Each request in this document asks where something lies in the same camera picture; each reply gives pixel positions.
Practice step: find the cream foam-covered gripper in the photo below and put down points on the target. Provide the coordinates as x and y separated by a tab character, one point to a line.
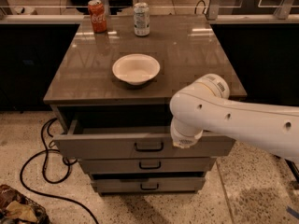
184	138

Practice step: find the grey top drawer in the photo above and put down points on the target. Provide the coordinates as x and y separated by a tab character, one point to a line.
135	143

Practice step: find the grey drawer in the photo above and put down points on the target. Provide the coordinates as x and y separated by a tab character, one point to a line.
130	166
160	184
135	143

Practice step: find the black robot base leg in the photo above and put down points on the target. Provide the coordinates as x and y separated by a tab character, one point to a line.
294	169

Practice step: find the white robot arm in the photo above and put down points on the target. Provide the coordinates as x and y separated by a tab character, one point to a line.
205	106

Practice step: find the grey middle drawer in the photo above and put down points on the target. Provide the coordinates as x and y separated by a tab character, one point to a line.
130	166

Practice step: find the grey bottom drawer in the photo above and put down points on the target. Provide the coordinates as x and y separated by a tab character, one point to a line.
160	184

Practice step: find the grey drawer cabinet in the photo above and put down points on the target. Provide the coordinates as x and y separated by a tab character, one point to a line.
85	88

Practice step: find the white paper bowl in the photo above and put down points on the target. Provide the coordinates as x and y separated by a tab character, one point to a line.
136	69

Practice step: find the blue tape strip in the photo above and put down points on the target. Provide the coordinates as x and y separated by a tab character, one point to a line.
292	212

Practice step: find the white green soda can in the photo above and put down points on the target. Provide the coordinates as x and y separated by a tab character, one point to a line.
141	19

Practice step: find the orange soda can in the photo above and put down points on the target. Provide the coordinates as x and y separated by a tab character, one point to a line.
98	16

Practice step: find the basket of snack packets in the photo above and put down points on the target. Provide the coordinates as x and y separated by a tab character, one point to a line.
16	208

